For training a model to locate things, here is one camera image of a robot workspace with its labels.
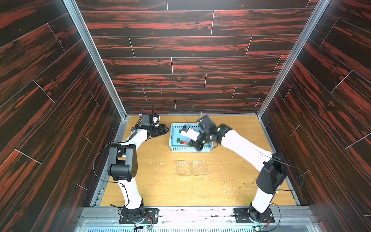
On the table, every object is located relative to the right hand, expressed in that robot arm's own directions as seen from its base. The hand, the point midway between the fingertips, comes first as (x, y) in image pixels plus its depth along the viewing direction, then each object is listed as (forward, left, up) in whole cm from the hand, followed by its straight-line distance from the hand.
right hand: (193, 141), depth 84 cm
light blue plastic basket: (+7, +9, -14) cm, 19 cm away
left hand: (+13, +18, -6) cm, 23 cm away
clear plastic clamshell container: (-9, -1, -17) cm, 19 cm away
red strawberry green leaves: (+11, +10, -15) cm, 22 cm away
